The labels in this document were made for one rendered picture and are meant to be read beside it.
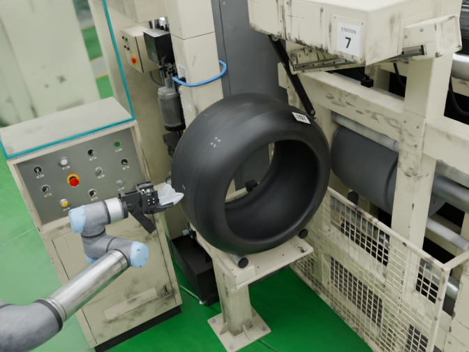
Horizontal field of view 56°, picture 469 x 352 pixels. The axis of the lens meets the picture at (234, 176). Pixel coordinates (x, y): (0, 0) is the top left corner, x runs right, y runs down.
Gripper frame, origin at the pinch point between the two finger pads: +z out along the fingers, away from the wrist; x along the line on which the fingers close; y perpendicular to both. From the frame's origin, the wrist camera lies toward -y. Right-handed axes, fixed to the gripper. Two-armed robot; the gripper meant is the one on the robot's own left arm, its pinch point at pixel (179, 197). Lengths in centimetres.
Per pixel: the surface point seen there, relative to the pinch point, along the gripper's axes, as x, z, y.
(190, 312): 60, 24, -121
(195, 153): -0.4, 6.5, 15.2
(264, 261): -4, 33, -39
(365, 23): -33, 41, 58
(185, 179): -0.3, 2.5, 6.5
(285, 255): -6, 42, -37
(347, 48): -27, 42, 50
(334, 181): 47, 114, -49
